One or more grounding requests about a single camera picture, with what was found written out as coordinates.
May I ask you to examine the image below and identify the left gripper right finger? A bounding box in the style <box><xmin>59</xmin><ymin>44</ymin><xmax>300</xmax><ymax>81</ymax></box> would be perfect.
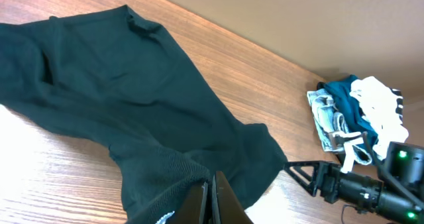
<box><xmin>211</xmin><ymin>171</ymin><xmax>253</xmax><ymax>224</ymax></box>

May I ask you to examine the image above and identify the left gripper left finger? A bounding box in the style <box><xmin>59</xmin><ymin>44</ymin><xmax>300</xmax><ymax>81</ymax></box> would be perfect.
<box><xmin>168</xmin><ymin>182</ymin><xmax>208</xmax><ymax>224</ymax></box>

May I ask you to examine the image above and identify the dark blue garment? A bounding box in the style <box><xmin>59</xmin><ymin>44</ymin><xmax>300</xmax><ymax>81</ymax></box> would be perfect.
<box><xmin>317</xmin><ymin>75</ymin><xmax>378</xmax><ymax>147</ymax></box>

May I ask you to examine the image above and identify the light grey denim garment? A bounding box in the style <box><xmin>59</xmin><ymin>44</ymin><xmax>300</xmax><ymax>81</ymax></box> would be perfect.
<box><xmin>306</xmin><ymin>88</ymin><xmax>366</xmax><ymax>158</ymax></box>

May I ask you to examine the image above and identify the white dotted garment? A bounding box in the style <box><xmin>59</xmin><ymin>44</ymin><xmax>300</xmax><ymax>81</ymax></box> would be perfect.
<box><xmin>350</xmin><ymin>76</ymin><xmax>409</xmax><ymax>160</ymax></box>

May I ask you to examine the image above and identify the black white striped garment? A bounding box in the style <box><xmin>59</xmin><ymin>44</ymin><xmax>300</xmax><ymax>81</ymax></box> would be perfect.
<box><xmin>391</xmin><ymin>88</ymin><xmax>403</xmax><ymax>121</ymax></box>

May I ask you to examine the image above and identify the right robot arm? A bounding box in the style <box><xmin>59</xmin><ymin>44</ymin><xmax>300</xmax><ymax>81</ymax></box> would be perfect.
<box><xmin>285</xmin><ymin>142</ymin><xmax>423</xmax><ymax>223</ymax></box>

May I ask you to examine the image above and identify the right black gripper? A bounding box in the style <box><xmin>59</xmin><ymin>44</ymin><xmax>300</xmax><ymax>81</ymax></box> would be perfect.
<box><xmin>284</xmin><ymin>161</ymin><xmax>341</xmax><ymax>203</ymax></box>

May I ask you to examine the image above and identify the black polo shirt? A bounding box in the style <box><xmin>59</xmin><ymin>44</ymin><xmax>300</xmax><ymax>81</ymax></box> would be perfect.
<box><xmin>1</xmin><ymin>6</ymin><xmax>287</xmax><ymax>223</ymax></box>

